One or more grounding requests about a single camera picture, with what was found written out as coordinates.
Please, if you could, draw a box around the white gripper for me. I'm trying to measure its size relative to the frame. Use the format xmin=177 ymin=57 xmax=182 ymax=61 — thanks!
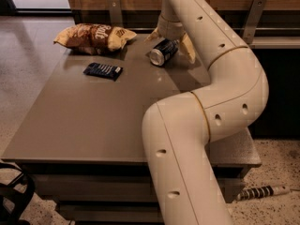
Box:
xmin=145 ymin=15 xmax=196 ymax=64

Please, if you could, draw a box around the blue pepsi can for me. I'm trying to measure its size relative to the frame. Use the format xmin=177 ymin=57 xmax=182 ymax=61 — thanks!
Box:
xmin=149 ymin=39 xmax=178 ymax=67

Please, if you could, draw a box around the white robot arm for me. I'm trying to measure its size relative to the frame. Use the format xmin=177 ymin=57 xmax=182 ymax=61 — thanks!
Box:
xmin=142 ymin=0 xmax=269 ymax=225

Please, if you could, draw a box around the dark blue snack packet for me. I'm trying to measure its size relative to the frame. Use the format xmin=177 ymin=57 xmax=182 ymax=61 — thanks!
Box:
xmin=83 ymin=63 xmax=123 ymax=81

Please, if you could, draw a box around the brown chips bag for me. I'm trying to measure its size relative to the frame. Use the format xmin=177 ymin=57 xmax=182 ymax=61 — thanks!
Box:
xmin=53 ymin=23 xmax=137 ymax=55

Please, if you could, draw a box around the grey drawer cabinet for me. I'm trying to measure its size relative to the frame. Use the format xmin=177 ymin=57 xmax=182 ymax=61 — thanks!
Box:
xmin=1 ymin=34 xmax=263 ymax=225

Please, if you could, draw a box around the striped black white tube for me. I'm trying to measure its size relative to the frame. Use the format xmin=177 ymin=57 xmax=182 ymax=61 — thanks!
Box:
xmin=236 ymin=185 xmax=291 ymax=201

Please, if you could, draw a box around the black chair base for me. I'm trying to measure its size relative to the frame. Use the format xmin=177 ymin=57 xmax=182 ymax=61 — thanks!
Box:
xmin=0 ymin=163 xmax=35 ymax=225

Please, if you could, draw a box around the left metal wall bracket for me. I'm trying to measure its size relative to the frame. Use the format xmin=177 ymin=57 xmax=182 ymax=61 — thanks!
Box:
xmin=108 ymin=0 xmax=123 ymax=27

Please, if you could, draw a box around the metal wall bracket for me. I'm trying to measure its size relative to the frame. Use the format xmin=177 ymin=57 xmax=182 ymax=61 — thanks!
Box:
xmin=108 ymin=0 xmax=123 ymax=27
xmin=241 ymin=0 xmax=267 ymax=44

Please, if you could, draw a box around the right metal wall bracket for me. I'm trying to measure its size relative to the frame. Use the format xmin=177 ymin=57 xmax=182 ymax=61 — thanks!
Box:
xmin=241 ymin=0 xmax=267 ymax=44

